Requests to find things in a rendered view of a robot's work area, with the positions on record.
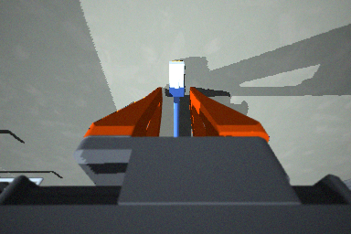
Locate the blue patch cord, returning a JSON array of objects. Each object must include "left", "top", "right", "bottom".
[{"left": 174, "top": 97, "right": 180, "bottom": 136}]

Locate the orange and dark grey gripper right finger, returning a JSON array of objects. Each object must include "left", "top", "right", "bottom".
[{"left": 189, "top": 87, "right": 270, "bottom": 142}]

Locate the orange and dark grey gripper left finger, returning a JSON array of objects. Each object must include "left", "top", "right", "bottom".
[{"left": 82, "top": 87, "right": 163, "bottom": 139}]

